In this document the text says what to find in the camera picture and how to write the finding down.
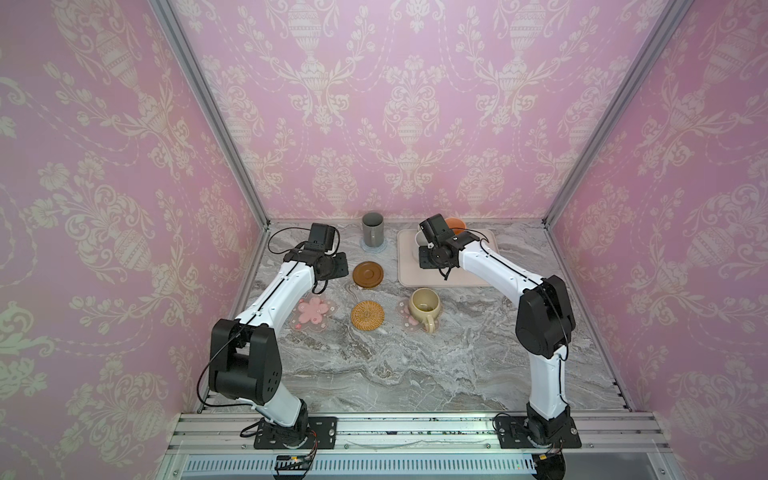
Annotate brown round wooden coaster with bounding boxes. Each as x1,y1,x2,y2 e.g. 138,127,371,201
352,261,384,289

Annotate pink flower coaster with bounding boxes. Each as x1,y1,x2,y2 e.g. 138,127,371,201
290,295,337,332
398,301,444,334

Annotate beige glazed round mug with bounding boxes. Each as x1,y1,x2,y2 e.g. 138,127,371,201
408,288,442,334

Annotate grey ceramic mug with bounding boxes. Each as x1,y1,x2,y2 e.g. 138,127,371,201
362,212,384,246

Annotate woven rattan round coaster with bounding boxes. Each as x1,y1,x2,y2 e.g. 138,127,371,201
350,300,385,331

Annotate blue woven round coaster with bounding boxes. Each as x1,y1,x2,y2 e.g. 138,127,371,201
360,239,388,254

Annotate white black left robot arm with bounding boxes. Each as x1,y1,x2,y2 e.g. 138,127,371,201
207,247,349,448

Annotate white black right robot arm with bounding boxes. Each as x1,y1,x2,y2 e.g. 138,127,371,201
419,221,582,450

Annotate white speckled mug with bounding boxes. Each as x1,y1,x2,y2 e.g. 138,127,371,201
414,230,429,250

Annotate orange ceramic mug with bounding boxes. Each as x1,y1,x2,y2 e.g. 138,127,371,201
445,217,467,235

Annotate cream rectangular tray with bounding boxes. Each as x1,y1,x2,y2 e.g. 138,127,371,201
396,228,489,289

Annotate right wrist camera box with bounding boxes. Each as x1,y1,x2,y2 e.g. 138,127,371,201
419,214,454,246

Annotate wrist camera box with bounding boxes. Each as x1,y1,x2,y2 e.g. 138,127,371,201
419,214,454,246
304,223,337,253

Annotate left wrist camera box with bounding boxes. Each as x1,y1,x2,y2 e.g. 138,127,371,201
304,223,337,253

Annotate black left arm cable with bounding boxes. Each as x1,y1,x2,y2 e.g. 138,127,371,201
266,226,310,256

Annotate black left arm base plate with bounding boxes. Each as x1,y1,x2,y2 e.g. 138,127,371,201
253,416,338,450

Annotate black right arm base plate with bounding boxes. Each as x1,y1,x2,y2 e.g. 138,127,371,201
491,412,582,450

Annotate left aluminium corner post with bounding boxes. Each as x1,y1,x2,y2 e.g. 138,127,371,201
149,0,269,230

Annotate aluminium corner post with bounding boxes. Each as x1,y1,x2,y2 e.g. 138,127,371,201
149,0,269,230
542,0,693,231

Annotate aluminium front rail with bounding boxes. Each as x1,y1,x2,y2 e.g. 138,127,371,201
168,411,671,454

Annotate white perforated cable duct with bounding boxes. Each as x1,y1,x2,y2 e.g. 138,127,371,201
173,451,536,479

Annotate right aluminium corner post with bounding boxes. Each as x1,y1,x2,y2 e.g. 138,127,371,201
542,0,693,231

